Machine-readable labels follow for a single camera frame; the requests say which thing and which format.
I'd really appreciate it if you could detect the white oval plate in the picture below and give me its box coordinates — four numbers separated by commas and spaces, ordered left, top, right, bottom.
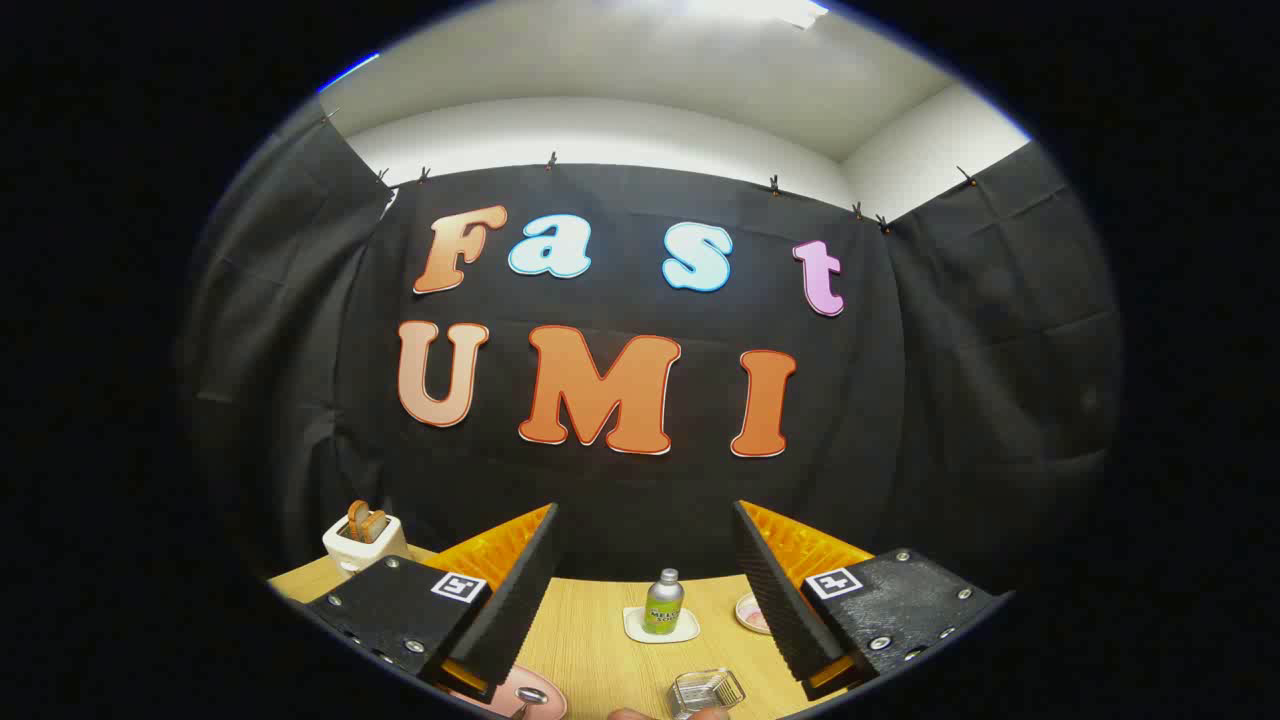
733, 592, 776, 636

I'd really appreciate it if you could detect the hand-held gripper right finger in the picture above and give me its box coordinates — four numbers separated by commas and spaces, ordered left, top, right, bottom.
732, 500, 1006, 703

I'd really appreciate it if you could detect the pink round plate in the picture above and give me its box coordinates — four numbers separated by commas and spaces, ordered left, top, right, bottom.
480, 664, 569, 720

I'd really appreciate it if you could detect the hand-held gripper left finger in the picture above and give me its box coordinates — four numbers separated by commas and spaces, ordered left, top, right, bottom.
300, 503, 561, 706

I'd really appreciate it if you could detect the white toaster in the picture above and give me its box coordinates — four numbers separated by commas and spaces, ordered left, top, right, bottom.
322, 512, 411, 579

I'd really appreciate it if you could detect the white square coaster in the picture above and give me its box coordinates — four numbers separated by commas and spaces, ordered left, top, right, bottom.
622, 605, 701, 644

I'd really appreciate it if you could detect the perforated metal tray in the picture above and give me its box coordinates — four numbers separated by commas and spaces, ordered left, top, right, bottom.
667, 668, 747, 719

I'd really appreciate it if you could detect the row of black cloth clips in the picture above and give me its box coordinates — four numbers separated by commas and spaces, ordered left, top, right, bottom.
320, 105, 976, 233

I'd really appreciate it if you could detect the green soda bottle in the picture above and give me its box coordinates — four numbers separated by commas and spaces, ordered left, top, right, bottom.
643, 568, 686, 636

